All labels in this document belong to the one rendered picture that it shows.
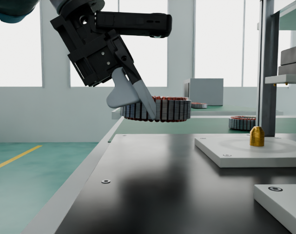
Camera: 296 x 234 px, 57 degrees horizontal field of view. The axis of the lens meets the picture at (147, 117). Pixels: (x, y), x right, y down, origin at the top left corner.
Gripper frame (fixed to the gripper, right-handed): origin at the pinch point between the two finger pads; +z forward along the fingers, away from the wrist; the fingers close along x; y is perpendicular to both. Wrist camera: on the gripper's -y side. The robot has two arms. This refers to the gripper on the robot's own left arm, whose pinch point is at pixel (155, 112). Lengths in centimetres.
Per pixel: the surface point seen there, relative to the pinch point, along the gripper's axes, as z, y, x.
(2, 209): 22, 133, -154
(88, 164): 1.7, 12.9, 2.6
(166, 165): 5.1, 2.2, 11.7
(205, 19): -60, -161, -443
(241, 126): 18.6, -19.8, -32.8
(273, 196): 7.1, -4.0, 24.9
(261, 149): 10.4, -9.7, 8.3
